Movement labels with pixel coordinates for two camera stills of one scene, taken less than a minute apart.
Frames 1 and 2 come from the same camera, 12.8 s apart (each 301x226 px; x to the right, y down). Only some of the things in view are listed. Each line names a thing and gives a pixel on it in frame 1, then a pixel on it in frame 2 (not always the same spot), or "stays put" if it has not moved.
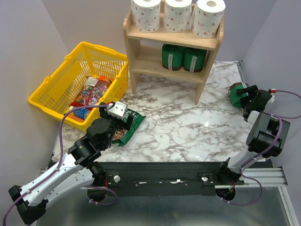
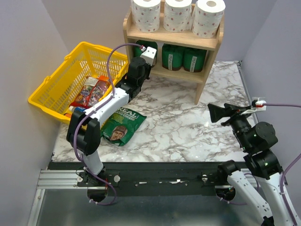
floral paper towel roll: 208,16 stays put
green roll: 172,57 stays put
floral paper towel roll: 146,15 stays put
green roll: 234,98 to 146,44
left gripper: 123,125 to 148,67
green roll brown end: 194,59 stays put
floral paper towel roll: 178,15 stays put
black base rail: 163,179 stays put
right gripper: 253,89 to 217,112
